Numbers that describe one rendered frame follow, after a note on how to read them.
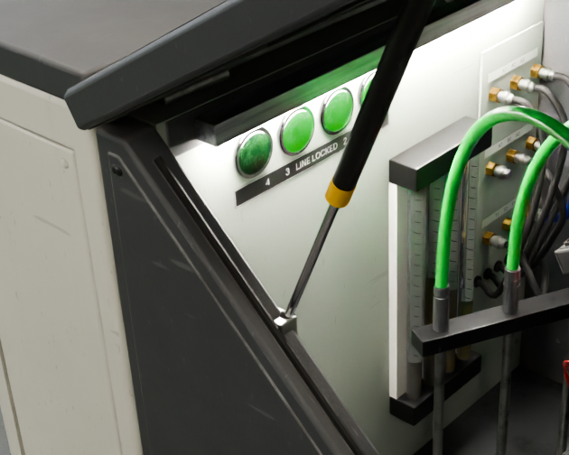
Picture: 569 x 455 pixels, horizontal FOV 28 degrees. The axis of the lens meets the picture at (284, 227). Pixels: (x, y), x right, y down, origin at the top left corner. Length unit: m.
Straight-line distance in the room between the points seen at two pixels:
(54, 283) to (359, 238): 0.34
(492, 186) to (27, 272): 0.60
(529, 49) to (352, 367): 0.45
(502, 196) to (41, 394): 0.63
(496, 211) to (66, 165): 0.64
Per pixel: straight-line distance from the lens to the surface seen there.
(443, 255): 1.24
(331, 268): 1.23
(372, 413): 1.42
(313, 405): 0.94
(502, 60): 1.39
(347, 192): 0.82
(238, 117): 1.01
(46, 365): 1.26
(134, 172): 0.96
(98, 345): 1.15
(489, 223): 1.47
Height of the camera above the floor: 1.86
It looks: 30 degrees down
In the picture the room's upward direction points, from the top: 3 degrees counter-clockwise
